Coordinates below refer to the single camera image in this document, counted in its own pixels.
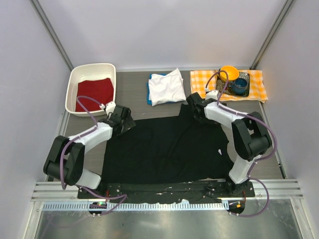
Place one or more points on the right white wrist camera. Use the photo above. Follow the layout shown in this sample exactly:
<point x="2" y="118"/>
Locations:
<point x="211" y="94"/>

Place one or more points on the blue mug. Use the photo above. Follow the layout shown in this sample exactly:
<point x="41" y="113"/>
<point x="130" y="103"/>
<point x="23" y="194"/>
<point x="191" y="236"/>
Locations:
<point x="239" y="86"/>

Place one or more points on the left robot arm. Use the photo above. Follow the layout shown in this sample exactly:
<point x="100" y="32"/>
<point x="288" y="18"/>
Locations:
<point x="65" y="160"/>

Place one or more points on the blue t shirt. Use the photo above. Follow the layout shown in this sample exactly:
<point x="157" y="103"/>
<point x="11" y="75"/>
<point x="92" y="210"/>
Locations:
<point x="148" y="98"/>

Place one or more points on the orange bowl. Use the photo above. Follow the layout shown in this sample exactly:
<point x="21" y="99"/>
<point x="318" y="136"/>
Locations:
<point x="228" y="72"/>

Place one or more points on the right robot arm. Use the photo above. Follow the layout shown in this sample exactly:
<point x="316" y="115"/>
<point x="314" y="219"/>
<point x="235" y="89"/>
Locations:
<point x="253" y="139"/>

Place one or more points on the black t shirt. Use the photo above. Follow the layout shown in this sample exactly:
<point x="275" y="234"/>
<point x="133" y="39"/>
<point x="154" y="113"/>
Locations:
<point x="167" y="150"/>

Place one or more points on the white plastic tub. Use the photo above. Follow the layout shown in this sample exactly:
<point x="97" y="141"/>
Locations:
<point x="91" y="72"/>

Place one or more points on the slotted cable duct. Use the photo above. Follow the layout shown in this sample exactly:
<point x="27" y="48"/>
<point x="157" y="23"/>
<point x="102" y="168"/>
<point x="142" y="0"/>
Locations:
<point x="101" y="206"/>

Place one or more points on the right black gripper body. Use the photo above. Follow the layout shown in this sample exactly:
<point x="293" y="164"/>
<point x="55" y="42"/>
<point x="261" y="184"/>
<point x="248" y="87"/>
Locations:
<point x="201" y="119"/>

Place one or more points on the orange checkered cloth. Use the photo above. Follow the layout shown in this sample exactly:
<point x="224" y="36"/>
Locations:
<point x="257" y="92"/>

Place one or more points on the white t shirt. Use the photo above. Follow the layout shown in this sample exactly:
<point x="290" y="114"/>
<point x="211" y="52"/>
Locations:
<point x="167" y="87"/>

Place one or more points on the red t shirt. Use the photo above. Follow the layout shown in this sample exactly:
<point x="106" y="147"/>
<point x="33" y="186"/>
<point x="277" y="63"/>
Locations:
<point x="93" y="93"/>

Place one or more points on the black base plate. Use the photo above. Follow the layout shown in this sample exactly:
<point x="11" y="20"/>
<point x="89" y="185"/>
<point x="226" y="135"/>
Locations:
<point x="202" y="191"/>

